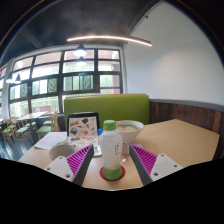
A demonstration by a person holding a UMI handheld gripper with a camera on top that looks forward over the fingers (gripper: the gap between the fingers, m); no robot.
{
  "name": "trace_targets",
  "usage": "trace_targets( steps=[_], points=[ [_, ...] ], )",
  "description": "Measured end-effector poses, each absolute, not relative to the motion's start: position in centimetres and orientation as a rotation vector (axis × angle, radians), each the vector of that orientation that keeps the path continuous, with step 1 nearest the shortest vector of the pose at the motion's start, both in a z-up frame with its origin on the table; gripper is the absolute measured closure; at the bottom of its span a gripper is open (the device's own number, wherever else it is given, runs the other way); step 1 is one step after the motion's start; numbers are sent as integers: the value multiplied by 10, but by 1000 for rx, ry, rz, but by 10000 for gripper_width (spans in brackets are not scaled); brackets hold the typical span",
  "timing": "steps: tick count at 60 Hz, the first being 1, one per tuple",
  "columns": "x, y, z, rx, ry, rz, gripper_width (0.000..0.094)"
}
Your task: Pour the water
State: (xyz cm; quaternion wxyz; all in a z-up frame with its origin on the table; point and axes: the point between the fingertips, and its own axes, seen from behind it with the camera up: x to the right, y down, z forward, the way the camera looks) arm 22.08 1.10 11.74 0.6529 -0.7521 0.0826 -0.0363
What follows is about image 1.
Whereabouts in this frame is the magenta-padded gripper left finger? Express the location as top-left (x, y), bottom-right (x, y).
top-left (44, 143), bottom-right (96, 187)

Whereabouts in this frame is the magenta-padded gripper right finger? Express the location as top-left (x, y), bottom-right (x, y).
top-left (128, 143), bottom-right (184, 186)

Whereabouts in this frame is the green-capped clear drink bottle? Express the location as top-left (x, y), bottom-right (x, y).
top-left (99, 119), bottom-right (124, 181)

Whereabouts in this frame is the beige swirl-patterned cup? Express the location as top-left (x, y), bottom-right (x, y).
top-left (48, 143), bottom-right (77, 162)

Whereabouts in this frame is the white paper sheet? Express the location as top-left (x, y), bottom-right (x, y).
top-left (34, 131), bottom-right (68, 151)

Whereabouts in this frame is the printed sticker sheet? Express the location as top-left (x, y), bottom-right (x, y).
top-left (64, 134), bottom-right (100, 152)

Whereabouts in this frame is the small clear pinkish packet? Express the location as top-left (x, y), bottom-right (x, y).
top-left (121, 143), bottom-right (131, 165)

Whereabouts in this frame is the flat round red coaster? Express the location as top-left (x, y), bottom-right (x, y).
top-left (99, 165), bottom-right (127, 182)

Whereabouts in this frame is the group of green-seated wooden chairs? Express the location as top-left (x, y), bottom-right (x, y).
top-left (0, 112), bottom-right (62, 148)

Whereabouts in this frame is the black-framed tablet with stickers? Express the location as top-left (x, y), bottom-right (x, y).
top-left (66, 112), bottom-right (101, 138)

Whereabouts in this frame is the white ceramic bowl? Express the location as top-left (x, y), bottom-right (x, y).
top-left (115, 119), bottom-right (145, 145)

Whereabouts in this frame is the wooden dining table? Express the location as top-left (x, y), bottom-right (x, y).
top-left (16, 111), bottom-right (50, 134)

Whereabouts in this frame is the green upholstered bench backrest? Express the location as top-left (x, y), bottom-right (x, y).
top-left (63, 93), bottom-right (151, 129)

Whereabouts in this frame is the large black-framed window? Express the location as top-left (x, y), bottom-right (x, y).
top-left (0, 48), bottom-right (124, 120)

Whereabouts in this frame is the group of pendant lamps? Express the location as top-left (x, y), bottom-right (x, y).
top-left (4, 43), bottom-right (88, 84)

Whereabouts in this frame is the long linear ceiling light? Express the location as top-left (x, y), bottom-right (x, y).
top-left (66, 34), bottom-right (153, 48)

